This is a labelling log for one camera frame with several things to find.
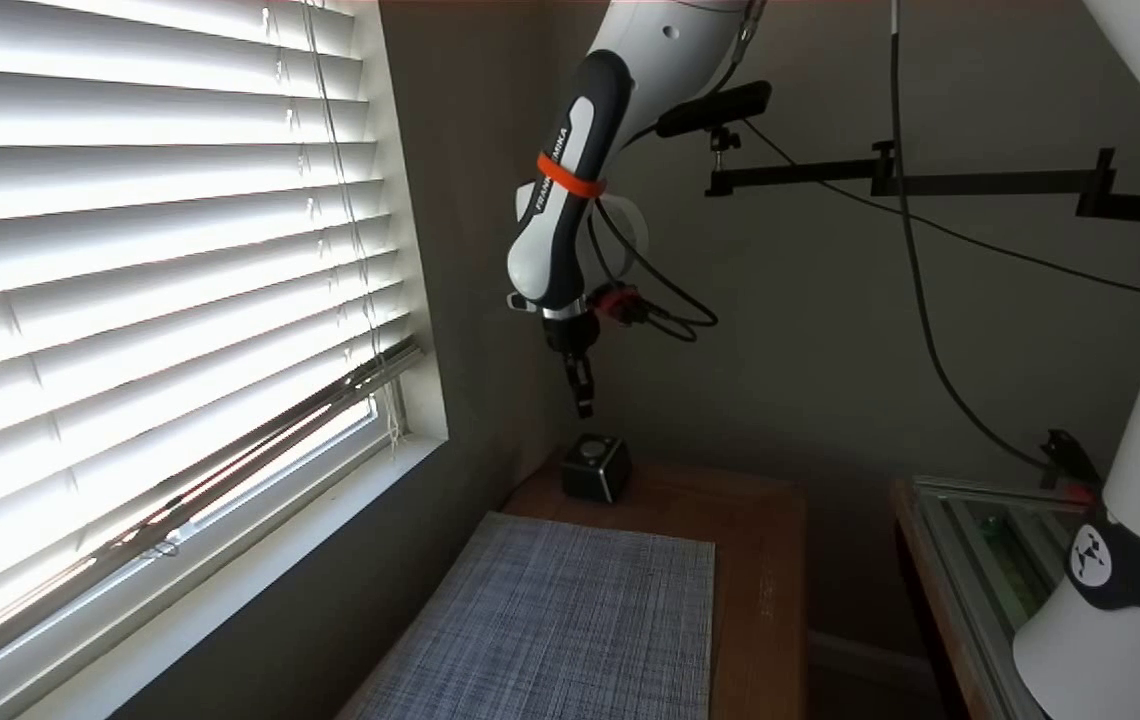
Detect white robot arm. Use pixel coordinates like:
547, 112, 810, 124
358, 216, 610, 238
502, 0, 763, 415

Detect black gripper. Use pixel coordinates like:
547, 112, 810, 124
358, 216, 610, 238
545, 315, 600, 421

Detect orange strap on arm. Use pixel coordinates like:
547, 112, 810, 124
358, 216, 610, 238
530, 150, 606, 209

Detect white window blinds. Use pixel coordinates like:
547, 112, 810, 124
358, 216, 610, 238
0, 0, 415, 630

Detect black hanging cable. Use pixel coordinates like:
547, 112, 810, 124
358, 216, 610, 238
884, 0, 1110, 490

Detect aluminium rail robot base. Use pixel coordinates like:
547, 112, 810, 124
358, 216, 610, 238
892, 477, 1085, 720

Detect wooden side table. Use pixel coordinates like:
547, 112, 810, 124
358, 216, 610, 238
330, 451, 810, 720

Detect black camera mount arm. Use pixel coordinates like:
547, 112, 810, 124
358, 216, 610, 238
707, 141, 1140, 224

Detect grey woven placemat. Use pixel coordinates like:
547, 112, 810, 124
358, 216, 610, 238
337, 512, 717, 720

